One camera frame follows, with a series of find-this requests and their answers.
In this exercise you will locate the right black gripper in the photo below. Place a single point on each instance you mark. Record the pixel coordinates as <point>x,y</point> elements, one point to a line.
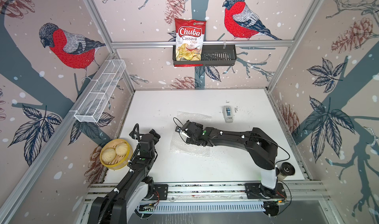
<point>198,127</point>

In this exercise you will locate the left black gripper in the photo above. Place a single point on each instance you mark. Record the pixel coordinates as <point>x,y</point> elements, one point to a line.
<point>155,136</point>

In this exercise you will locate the clear bubble wrap sheet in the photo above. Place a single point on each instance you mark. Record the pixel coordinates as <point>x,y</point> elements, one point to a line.
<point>178,146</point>

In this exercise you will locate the small grey white device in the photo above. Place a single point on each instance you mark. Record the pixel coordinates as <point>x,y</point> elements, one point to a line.
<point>228,114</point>

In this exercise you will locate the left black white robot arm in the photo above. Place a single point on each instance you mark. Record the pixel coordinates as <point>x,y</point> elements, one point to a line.
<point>118,206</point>

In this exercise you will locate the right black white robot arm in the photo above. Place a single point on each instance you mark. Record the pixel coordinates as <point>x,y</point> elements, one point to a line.
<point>261,148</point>

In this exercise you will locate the right pale steamed bun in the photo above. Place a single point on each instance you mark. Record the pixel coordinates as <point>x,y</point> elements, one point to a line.
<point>122,149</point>

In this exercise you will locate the pale steamed bun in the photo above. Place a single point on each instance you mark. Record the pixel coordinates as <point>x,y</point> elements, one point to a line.
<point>122,149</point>
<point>108,155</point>

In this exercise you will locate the yellow steamer basket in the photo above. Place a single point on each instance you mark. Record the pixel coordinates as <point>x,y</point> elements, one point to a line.
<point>118,162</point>

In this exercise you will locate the left pale steamed bun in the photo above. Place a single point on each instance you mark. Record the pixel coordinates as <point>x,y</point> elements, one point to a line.
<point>108,155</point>

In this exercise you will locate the red Chuba cassava chips bag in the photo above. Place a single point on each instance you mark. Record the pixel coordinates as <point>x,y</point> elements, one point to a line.
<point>189,42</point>

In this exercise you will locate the black lidded cup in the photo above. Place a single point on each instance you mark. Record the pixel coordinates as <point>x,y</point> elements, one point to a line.
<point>284,171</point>

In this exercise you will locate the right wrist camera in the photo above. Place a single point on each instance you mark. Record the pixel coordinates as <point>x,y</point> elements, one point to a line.
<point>180,131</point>

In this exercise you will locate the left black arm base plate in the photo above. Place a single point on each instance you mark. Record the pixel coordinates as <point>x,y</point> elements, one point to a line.
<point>157,192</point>

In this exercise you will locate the aluminium front rail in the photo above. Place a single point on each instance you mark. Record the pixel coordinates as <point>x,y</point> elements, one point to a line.
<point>235,191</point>

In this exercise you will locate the white wire mesh shelf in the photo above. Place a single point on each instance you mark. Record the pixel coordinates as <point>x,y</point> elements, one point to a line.
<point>97,99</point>

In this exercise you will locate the black wire wall basket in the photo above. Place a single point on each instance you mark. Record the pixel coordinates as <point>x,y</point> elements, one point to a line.
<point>212,55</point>

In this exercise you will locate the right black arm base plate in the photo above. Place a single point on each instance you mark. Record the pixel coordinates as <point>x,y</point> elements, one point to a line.
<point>258,191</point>

